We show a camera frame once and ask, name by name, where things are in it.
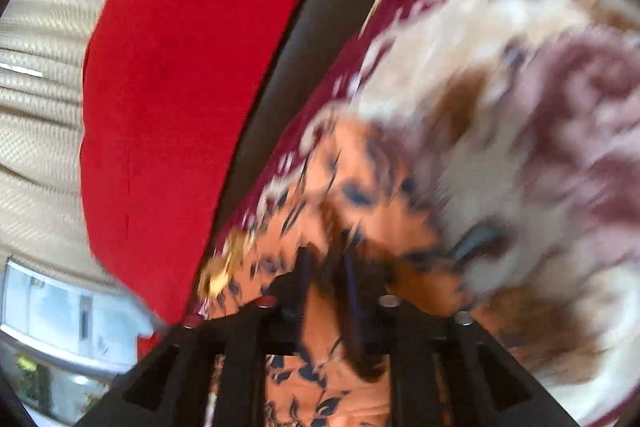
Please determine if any orange floral cloth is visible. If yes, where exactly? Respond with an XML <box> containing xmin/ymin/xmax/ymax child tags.
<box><xmin>196</xmin><ymin>116</ymin><xmax>507</xmax><ymax>427</ymax></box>

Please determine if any beige dotted curtain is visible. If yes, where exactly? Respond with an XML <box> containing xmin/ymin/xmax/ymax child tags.
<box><xmin>0</xmin><ymin>0</ymin><xmax>166</xmax><ymax>293</ymax></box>

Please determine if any white floor air conditioner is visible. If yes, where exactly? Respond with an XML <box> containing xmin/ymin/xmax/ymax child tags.
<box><xmin>1</xmin><ymin>260</ymin><xmax>154</xmax><ymax>373</ymax></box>

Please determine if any red blanket on sofa back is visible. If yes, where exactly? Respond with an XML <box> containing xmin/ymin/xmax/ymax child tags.
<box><xmin>79</xmin><ymin>0</ymin><xmax>300</xmax><ymax>323</ymax></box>

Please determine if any floral plush sofa cover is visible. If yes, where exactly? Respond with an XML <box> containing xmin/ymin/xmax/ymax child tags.
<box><xmin>214</xmin><ymin>0</ymin><xmax>640</xmax><ymax>427</ymax></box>

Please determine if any dark brown leather sofa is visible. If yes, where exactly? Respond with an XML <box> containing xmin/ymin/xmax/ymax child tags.
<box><xmin>212</xmin><ymin>0</ymin><xmax>374</xmax><ymax>233</ymax></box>

